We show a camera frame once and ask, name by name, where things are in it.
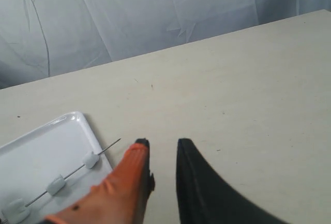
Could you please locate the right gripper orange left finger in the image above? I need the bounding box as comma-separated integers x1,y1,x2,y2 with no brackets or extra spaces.
43,138,155,224

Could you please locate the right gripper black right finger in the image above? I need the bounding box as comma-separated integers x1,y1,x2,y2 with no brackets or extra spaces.
176,138,284,223

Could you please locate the white marshmallow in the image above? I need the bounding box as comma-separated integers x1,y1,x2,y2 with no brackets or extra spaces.
2,199,31,224
46,175,66,196
83,152,100,169

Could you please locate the thin metal skewer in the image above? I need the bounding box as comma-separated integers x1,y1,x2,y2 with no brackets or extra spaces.
25,138,121,207

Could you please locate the white plastic tray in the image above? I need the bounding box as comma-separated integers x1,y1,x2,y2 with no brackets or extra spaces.
1,112,112,223

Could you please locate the white backdrop curtain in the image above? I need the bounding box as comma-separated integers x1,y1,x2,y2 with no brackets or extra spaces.
1,0,330,88

